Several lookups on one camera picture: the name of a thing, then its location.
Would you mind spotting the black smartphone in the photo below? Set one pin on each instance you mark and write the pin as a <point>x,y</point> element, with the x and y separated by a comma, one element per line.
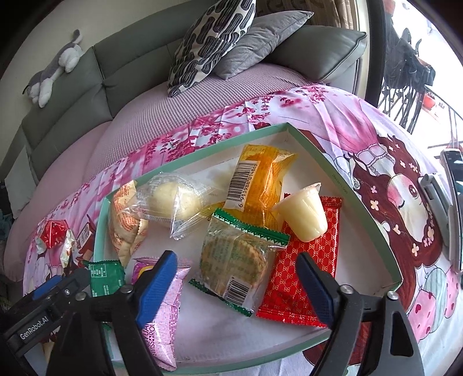
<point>454,202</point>

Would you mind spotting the grey pillow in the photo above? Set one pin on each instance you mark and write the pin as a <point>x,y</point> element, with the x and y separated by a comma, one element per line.
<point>260,43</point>

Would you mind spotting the grey sofa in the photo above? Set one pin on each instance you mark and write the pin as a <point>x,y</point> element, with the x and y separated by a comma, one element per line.
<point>162,119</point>

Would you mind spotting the dark door frame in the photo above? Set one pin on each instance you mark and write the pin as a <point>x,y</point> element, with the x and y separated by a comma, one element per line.
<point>376,54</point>

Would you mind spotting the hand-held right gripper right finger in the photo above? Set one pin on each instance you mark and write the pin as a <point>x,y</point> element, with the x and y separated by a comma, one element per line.
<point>314,289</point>

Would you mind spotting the black folding rack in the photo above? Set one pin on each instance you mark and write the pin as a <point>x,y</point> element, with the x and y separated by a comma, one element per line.
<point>405,72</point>

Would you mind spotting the teal cloth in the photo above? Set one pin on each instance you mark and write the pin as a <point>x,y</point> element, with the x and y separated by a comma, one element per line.
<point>4,222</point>

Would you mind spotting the black and white patterned pillow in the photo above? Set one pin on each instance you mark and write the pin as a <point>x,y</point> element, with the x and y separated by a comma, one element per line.
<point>209,43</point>

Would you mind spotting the clear-wrapped yellow cake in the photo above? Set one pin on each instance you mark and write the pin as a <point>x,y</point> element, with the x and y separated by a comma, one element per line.
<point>173,202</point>

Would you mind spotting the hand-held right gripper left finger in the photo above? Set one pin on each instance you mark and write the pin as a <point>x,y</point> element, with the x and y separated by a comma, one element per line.
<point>159,285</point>

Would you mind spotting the green snack packet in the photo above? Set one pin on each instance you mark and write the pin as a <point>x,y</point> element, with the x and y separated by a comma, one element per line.
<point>105,278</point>

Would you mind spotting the printed cartoon blanket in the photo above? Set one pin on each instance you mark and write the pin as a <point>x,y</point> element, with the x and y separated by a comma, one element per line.
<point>361,119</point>

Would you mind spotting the green-rimmed cardboard box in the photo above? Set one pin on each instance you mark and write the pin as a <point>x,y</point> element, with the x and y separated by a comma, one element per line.
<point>202,325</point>

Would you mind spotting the red patterned snack packet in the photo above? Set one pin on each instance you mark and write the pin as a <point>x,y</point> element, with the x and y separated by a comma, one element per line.
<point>285,289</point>

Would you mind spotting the orange snack packet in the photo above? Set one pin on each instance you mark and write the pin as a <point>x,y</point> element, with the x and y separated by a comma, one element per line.
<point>260,177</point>

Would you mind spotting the yellow jelly cup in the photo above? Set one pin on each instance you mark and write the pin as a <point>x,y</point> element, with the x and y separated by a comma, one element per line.
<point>304,217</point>

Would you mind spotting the clear round biscuit packet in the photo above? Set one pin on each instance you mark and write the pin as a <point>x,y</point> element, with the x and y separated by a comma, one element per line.
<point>231,260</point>

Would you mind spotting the grey and white plush toy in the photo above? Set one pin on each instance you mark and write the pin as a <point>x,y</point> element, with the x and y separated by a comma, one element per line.
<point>68,58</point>

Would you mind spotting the black metal railing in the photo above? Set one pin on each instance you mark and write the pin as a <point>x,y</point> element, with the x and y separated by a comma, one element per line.
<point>446,108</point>

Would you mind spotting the beige patterned curtain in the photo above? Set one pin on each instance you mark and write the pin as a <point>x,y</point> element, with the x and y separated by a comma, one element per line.
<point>340,14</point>

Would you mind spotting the grey-green sofa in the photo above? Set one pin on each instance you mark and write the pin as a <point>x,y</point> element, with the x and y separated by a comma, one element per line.
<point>126,65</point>

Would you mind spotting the small red-brown snack packet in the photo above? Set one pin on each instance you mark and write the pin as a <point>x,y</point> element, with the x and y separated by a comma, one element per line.
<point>85,235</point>

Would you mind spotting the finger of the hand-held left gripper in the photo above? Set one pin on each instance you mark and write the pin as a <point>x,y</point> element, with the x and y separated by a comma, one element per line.
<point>47,286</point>
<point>77,285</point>

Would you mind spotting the orange-printed bread packet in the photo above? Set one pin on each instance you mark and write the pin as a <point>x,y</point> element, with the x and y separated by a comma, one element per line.
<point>124,224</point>

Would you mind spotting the pink roll cake packet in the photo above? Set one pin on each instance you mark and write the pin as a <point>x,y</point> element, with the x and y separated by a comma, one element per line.
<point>166,332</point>

